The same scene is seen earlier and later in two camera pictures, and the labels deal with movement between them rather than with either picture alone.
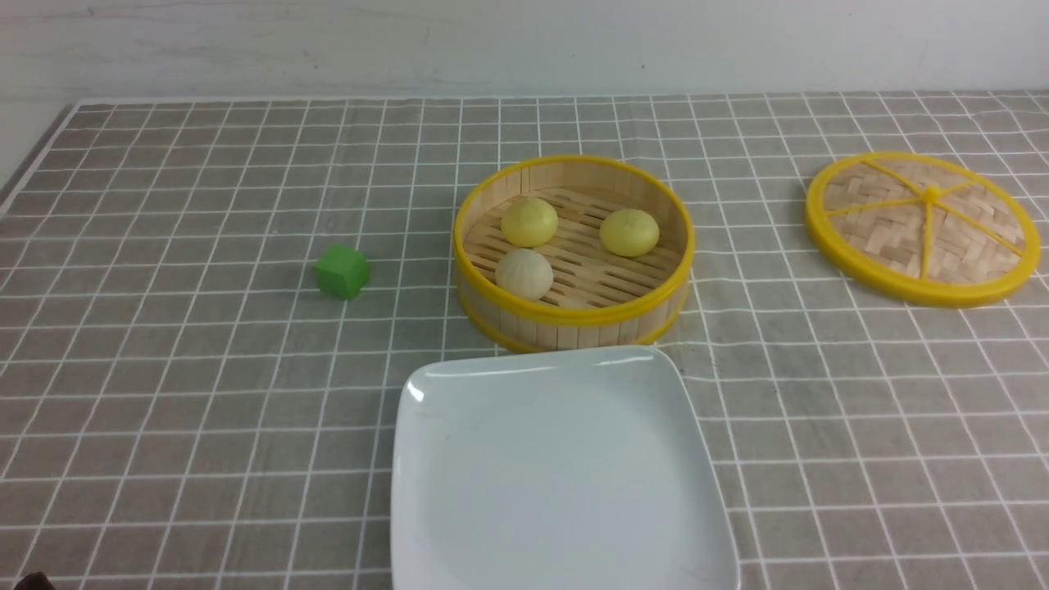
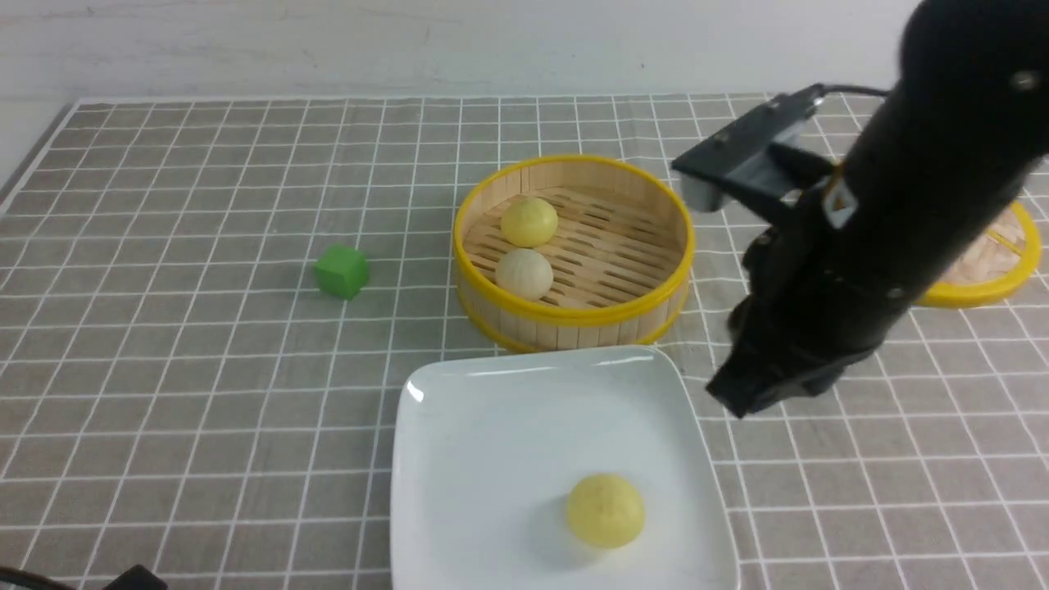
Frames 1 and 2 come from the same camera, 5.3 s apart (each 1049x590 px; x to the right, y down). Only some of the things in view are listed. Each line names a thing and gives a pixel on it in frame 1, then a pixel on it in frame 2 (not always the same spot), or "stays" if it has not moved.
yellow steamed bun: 629,232 → 606,511
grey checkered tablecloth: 183,406 stays
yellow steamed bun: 529,222 stays
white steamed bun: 524,274 stays
